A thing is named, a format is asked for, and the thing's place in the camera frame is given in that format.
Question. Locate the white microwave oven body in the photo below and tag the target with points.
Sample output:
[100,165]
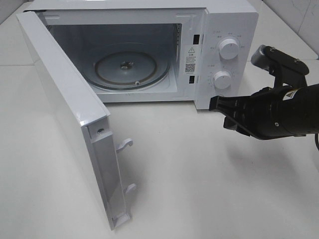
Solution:
[187,31]

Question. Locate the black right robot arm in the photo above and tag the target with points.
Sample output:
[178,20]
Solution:
[307,105]

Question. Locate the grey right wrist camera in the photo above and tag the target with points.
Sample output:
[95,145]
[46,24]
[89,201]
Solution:
[260,59]

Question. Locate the lower white control knob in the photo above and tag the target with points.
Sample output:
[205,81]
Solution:
[222,80]

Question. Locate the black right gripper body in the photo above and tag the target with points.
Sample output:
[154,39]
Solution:
[269,113]

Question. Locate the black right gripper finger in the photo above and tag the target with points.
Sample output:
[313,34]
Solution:
[231,125]
[229,106]

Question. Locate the white control knob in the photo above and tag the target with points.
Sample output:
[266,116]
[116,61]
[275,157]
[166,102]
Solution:
[222,80]
[228,48]

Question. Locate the white microwave door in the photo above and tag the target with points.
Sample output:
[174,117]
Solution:
[83,119]

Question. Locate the glass microwave turntable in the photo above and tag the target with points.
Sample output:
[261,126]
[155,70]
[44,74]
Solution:
[126,66]

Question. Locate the upper white control knob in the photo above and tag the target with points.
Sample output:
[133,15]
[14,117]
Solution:
[228,48]

